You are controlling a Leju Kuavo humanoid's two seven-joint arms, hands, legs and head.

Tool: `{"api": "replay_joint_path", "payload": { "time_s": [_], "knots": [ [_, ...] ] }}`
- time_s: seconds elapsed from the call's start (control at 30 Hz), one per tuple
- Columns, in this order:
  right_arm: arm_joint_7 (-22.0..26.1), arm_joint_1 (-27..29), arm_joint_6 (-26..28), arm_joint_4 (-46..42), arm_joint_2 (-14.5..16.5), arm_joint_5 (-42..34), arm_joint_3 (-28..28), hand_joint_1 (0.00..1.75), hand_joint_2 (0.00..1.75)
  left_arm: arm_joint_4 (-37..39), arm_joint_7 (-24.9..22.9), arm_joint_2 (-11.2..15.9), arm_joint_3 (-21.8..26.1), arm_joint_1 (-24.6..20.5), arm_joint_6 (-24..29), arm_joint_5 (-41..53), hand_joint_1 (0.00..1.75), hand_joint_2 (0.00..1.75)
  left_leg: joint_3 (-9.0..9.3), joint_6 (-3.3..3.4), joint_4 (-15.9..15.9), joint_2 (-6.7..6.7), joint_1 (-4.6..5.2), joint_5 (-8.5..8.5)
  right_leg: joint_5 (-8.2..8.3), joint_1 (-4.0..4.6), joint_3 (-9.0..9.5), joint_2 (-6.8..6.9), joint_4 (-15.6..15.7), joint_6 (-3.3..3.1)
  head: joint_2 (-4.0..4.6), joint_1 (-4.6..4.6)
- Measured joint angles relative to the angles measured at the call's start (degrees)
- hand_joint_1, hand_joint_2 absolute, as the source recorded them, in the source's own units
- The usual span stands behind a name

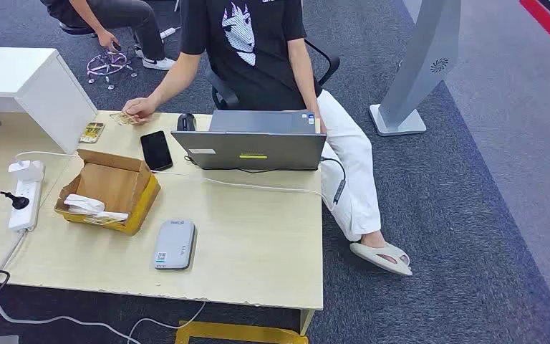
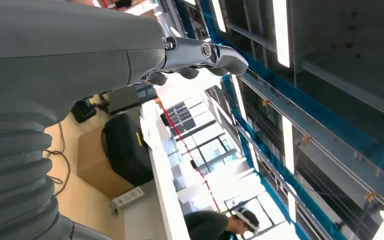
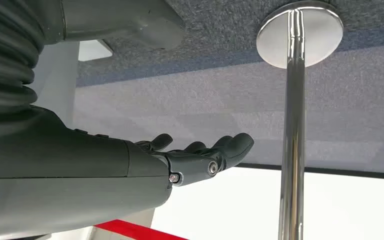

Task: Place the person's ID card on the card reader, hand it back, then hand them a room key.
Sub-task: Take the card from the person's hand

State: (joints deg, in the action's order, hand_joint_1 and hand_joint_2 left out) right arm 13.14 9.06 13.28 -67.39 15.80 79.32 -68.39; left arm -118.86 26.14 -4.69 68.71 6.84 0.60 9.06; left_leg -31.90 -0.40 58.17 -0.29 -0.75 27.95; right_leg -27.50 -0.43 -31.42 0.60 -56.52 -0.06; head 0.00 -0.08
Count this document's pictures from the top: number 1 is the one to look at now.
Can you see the white floor power strip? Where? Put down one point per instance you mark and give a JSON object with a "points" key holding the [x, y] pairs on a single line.
{"points": [[168, 32]]}

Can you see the white charger adapter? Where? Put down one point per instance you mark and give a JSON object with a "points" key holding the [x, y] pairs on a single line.
{"points": [[27, 170]]}

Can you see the white paper wrapping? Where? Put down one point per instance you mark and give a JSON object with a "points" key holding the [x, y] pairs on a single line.
{"points": [[84, 204]]}

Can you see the person's right forearm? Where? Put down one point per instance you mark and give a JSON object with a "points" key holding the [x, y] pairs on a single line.
{"points": [[175, 78]]}

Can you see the person's right hand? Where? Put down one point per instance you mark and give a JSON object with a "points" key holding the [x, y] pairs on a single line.
{"points": [[140, 107]]}

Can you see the black stool with chrome base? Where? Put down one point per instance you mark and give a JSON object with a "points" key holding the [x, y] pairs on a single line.
{"points": [[106, 64]]}

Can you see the white sneaker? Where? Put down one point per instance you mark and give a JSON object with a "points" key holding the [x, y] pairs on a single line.
{"points": [[158, 63]]}

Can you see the black office chair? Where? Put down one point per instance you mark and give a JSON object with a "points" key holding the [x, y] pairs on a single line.
{"points": [[223, 92]]}

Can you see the person on stool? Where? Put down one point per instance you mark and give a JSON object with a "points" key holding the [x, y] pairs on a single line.
{"points": [[113, 14]]}

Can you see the black computer mouse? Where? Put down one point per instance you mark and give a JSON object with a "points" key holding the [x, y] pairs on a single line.
{"points": [[186, 122]]}

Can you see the yellow floor frame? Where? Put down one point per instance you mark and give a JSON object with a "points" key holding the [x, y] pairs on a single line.
{"points": [[237, 332]]}

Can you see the black smartphone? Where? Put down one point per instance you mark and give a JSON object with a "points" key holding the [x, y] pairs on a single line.
{"points": [[156, 151]]}

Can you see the person's left hand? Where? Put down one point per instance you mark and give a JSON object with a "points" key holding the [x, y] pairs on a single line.
{"points": [[320, 124]]}

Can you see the person's left forearm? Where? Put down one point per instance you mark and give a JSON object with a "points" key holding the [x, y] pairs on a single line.
{"points": [[309, 90]]}

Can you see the brown cardboard box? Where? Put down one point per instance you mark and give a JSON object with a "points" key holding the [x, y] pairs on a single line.
{"points": [[113, 183]]}

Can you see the white cabinet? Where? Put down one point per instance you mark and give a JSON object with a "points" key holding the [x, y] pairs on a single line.
{"points": [[19, 66]]}

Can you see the grey card reader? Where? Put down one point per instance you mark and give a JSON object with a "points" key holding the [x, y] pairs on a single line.
{"points": [[175, 244]]}

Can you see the grey laptop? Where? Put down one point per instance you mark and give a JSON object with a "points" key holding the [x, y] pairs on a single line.
{"points": [[256, 149]]}

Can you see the gold patterned ID card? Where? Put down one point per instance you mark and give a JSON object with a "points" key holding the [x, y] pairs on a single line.
{"points": [[123, 118]]}

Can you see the grey kiosk stand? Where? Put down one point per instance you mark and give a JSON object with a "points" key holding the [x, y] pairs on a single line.
{"points": [[417, 61]]}

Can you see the gold key card stack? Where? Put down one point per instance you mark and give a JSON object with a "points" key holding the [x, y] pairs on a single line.
{"points": [[91, 132]]}

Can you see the beige slipper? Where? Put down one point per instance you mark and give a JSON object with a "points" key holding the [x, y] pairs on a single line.
{"points": [[374, 256]]}

